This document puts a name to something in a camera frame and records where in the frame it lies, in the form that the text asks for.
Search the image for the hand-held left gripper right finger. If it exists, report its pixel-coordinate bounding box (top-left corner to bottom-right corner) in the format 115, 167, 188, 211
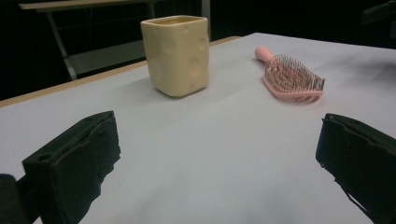
315, 113, 396, 224

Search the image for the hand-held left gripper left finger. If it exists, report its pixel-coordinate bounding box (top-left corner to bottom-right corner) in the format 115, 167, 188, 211
21, 110, 121, 224

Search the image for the pink vented hairbrush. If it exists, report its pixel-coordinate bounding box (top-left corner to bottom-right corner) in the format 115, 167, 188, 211
254, 45, 327, 104

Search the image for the cream square ceramic cup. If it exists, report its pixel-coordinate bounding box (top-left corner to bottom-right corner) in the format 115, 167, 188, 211
139, 14, 210, 98

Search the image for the dark device on stand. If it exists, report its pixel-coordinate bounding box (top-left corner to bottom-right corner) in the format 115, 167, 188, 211
361, 0, 396, 26

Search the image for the grey metal frame table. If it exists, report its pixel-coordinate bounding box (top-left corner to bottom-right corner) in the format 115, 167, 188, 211
18, 0, 213, 82

